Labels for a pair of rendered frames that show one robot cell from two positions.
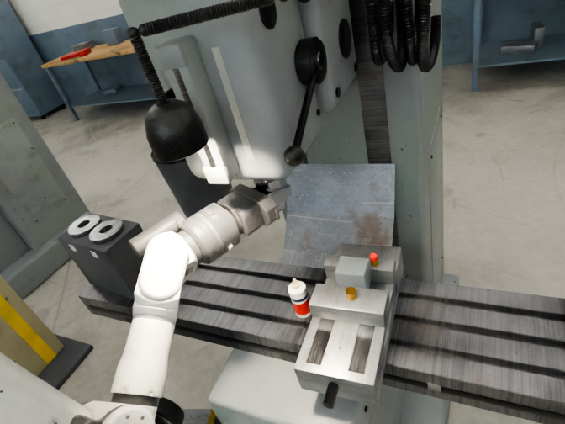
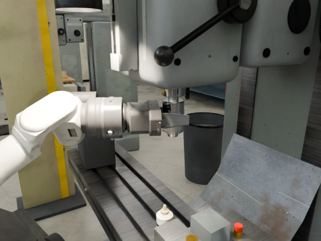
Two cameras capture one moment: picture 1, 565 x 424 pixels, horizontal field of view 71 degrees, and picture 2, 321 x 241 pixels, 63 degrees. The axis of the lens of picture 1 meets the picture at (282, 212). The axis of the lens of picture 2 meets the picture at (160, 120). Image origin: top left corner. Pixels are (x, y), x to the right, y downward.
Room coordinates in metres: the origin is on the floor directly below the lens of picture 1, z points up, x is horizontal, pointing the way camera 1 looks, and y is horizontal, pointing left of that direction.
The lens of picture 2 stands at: (0.15, -0.21, 1.40)
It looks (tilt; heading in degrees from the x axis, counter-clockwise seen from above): 18 degrees down; 27
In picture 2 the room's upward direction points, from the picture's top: straight up
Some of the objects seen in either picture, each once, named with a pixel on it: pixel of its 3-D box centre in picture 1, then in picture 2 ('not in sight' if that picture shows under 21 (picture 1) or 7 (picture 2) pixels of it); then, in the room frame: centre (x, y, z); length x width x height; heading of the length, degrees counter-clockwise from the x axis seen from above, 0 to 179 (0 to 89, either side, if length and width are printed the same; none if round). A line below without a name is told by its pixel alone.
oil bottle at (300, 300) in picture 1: (298, 295); (164, 224); (0.63, 0.02, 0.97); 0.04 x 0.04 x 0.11
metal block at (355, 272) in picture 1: (353, 275); (209, 232); (0.58, -0.10, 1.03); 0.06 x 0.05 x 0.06; 60
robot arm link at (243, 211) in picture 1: (233, 219); (131, 118); (0.61, 0.09, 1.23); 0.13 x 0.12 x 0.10; 32
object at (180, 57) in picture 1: (202, 116); (122, 9); (0.57, 0.07, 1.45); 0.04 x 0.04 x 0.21; 57
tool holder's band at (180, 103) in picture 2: (266, 178); (173, 102); (0.66, 0.01, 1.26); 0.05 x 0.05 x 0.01
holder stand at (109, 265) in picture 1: (112, 253); (93, 134); (0.94, 0.50, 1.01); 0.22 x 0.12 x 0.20; 51
